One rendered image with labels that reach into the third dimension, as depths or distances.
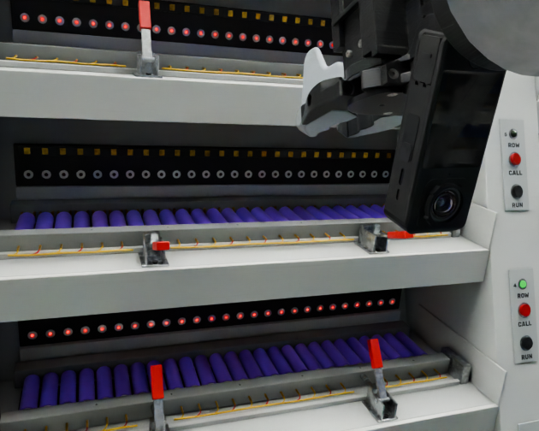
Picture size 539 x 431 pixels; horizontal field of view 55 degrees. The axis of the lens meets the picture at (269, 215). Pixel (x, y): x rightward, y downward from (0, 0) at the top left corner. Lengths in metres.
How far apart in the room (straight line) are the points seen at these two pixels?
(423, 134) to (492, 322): 0.48
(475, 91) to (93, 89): 0.39
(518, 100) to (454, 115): 0.50
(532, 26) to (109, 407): 0.54
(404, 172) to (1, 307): 0.40
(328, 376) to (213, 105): 0.36
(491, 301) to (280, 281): 0.29
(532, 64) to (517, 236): 0.52
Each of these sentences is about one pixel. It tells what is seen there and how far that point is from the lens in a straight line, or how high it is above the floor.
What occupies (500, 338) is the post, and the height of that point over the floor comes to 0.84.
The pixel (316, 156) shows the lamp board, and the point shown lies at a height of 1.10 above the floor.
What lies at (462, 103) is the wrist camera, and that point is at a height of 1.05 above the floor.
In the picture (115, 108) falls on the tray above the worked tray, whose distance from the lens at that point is 0.58.
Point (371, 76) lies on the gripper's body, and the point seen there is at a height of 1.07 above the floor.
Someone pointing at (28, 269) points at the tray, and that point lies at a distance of 0.57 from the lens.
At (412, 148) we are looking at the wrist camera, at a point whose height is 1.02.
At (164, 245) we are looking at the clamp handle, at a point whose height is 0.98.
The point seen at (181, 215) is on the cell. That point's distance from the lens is 0.66.
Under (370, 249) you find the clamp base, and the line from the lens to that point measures 0.64.
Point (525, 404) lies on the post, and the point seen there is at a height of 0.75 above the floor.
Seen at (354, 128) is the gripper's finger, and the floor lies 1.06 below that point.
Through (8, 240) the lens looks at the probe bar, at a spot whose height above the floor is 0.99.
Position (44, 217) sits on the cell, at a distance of 0.66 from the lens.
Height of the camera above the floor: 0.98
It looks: 2 degrees up
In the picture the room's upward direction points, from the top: 2 degrees counter-clockwise
